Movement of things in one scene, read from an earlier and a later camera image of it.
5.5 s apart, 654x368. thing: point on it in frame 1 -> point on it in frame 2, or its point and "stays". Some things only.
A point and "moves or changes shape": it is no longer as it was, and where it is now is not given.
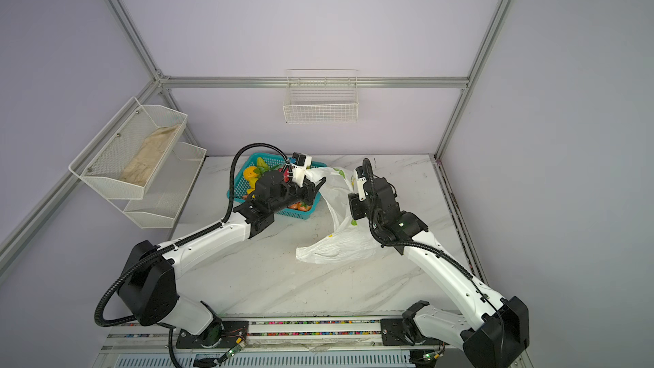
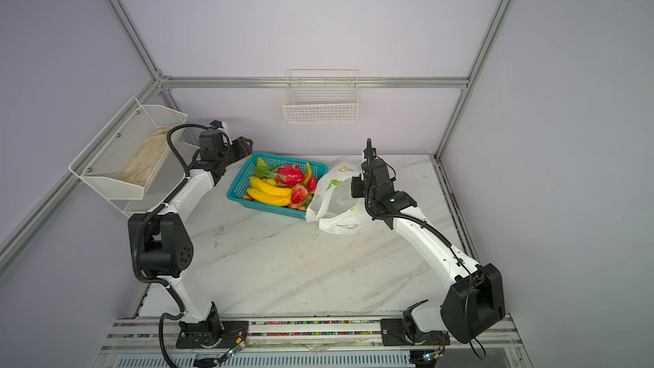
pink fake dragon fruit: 286,171 stays
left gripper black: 309,189 -> 240,146
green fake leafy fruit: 261,166 stays
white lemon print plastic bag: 351,241 moves or changes shape
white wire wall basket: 321,95 stays
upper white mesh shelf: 133,150 stays
